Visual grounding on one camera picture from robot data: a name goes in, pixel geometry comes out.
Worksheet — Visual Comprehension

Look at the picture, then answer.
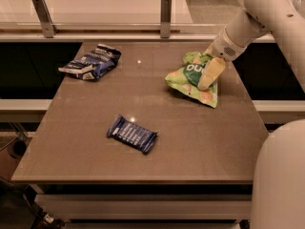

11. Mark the middle metal railing bracket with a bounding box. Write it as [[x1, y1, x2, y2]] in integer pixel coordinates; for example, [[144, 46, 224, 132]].
[[160, 0, 172, 38]]

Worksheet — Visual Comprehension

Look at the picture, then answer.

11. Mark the blue snack bar wrapper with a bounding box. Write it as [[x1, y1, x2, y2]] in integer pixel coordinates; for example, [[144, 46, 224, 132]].
[[107, 115, 157, 154]]

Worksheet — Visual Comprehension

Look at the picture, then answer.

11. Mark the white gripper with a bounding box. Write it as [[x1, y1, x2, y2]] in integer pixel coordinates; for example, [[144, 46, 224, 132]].
[[197, 29, 247, 91]]

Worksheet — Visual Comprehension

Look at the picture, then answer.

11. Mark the left metal railing bracket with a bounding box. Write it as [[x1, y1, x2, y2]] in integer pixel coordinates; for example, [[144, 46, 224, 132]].
[[31, 0, 56, 38]]

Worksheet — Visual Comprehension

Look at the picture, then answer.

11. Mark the dark blue chip bag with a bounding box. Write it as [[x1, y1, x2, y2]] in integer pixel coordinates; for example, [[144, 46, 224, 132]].
[[58, 44, 121, 80]]

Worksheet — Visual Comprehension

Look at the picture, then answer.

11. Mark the metal railing bracket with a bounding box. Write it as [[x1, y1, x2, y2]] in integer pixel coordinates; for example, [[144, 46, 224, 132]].
[[160, 0, 172, 38], [31, 0, 56, 38]]

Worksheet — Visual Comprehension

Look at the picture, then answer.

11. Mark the green rice chip bag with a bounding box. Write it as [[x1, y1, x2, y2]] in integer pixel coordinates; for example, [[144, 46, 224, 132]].
[[165, 52, 217, 108]]

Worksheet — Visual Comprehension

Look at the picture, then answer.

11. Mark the glass railing panel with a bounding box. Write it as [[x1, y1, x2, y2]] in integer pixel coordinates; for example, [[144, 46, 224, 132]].
[[0, 0, 242, 41]]

